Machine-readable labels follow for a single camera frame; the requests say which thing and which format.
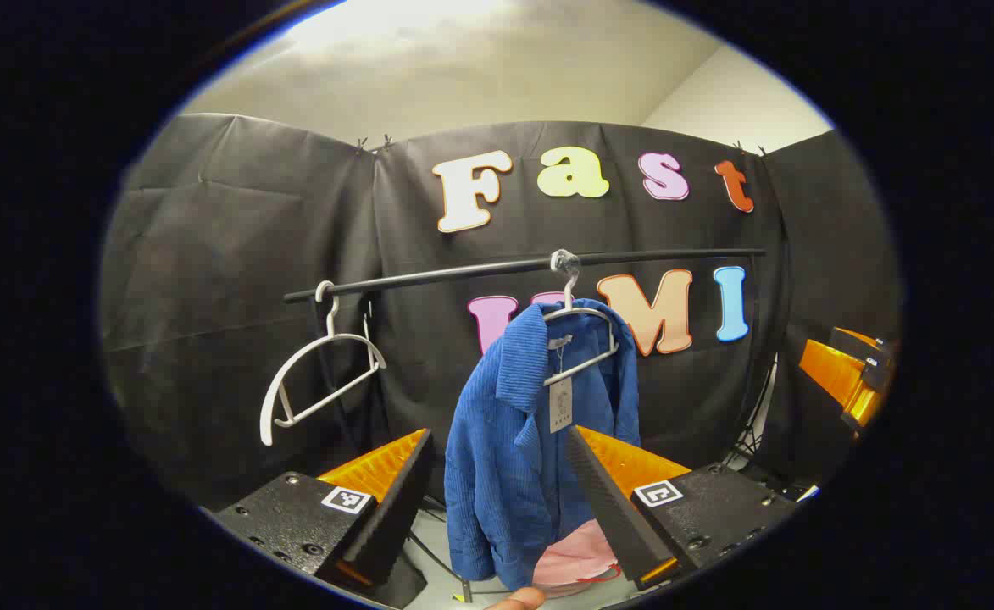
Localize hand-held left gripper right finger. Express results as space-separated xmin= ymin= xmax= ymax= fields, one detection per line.
xmin=564 ymin=425 xmax=798 ymax=591

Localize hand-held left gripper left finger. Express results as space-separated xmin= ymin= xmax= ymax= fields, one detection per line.
xmin=213 ymin=428 xmax=434 ymax=609

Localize blue corduroy jacket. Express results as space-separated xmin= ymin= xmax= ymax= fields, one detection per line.
xmin=444 ymin=298 xmax=641 ymax=591

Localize white plastic hanger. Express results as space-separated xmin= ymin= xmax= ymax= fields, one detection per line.
xmin=259 ymin=280 xmax=387 ymax=447

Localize black clothes rack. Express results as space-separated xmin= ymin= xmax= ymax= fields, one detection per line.
xmin=283 ymin=248 xmax=790 ymax=463

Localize white hanger with taped hook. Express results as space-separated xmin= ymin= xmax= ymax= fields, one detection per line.
xmin=541 ymin=251 xmax=620 ymax=387

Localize black cables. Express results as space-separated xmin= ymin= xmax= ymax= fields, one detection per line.
xmin=727 ymin=356 xmax=781 ymax=465
xmin=408 ymin=500 xmax=474 ymax=598

